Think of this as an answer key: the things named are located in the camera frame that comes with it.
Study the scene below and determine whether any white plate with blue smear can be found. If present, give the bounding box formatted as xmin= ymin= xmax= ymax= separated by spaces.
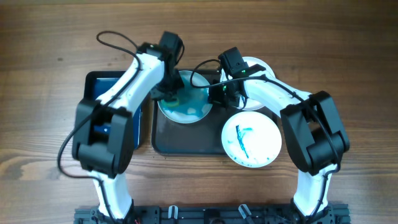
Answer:
xmin=157 ymin=70 xmax=212 ymax=124

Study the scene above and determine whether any white plate with red rim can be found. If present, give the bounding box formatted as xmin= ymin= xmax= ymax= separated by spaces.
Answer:
xmin=220 ymin=56 xmax=275 ymax=113

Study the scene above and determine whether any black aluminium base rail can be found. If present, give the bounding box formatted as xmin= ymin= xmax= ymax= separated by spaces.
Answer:
xmin=73 ymin=203 xmax=351 ymax=224

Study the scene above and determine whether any white plate with blue streak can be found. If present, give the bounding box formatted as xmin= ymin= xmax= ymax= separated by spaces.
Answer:
xmin=221 ymin=111 xmax=282 ymax=168

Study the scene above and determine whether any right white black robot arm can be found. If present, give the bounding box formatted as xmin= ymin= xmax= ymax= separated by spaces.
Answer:
xmin=210 ymin=47 xmax=350 ymax=222

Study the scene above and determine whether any green scouring sponge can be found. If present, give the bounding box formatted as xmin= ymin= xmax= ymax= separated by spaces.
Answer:
xmin=160 ymin=98 xmax=180 ymax=108

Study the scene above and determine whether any black tray with blue water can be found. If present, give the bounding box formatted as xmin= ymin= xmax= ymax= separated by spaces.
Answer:
xmin=83 ymin=71 xmax=142 ymax=150

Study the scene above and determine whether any dark brown serving tray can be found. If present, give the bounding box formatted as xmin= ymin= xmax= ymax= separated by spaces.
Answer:
xmin=150 ymin=68 xmax=277 ymax=156

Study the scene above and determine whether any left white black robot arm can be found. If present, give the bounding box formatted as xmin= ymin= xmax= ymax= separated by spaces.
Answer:
xmin=69 ymin=32 xmax=185 ymax=223

